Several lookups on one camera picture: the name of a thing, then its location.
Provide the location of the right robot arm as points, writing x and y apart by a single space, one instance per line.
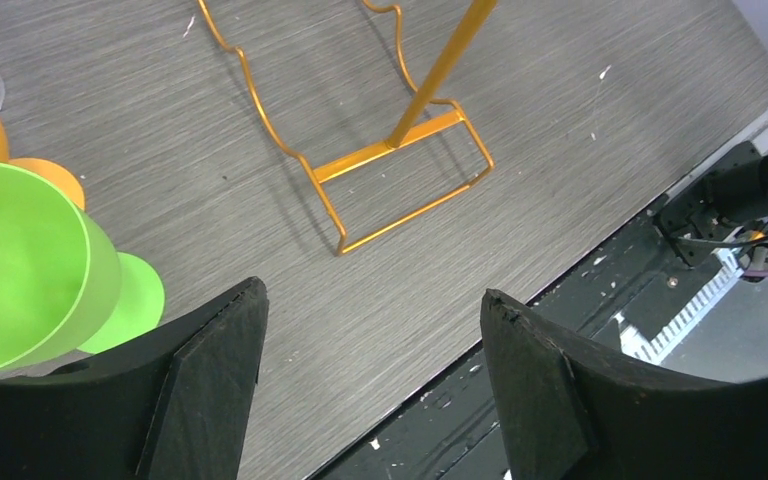
733 194

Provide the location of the green wine glass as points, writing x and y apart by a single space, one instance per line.
64 286

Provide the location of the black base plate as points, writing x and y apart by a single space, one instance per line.
632 293

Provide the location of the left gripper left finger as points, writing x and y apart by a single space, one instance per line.
173 403

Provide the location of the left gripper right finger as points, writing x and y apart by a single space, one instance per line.
571 408

